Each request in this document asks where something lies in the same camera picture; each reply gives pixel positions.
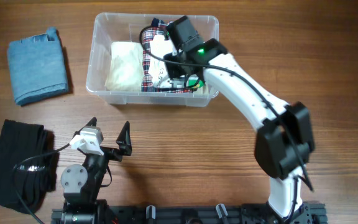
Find folded blue denim jeans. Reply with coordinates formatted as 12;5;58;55
7;27;69;106

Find cream cloth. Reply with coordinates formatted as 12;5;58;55
104;40;211;96

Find clear plastic storage bin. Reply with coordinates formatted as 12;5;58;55
86;12;219;107

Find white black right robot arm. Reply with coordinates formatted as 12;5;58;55
163;16;314;223

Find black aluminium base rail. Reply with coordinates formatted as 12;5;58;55
50;202;328;224

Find red navy plaid shirt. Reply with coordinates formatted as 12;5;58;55
140;18;203;93

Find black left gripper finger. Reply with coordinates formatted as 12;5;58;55
116;121;132;149
73;117;98;137

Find white printed t-shirt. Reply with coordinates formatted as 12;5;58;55
148;34;185;90

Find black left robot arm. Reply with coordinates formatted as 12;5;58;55
51;118;132;223

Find folded black garment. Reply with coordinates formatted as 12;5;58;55
0;119;57;213

